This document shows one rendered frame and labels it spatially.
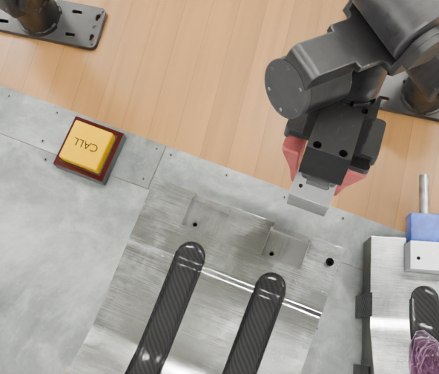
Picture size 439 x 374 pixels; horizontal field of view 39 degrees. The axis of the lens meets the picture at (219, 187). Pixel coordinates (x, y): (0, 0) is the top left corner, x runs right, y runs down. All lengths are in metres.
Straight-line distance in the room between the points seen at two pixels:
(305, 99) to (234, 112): 0.39
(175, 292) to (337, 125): 0.32
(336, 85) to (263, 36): 0.42
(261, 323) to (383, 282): 0.17
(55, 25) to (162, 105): 0.21
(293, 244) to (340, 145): 0.26
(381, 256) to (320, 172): 0.27
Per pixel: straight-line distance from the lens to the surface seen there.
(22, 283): 0.92
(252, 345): 0.78
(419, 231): 0.83
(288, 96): 0.57
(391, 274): 0.83
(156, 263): 0.79
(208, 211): 0.82
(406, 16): 0.55
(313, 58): 0.54
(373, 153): 0.66
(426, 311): 0.84
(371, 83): 0.62
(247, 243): 0.78
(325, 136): 0.59
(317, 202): 0.73
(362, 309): 0.84
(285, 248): 0.81
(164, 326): 0.79
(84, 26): 1.01
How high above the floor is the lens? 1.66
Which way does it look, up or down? 75 degrees down
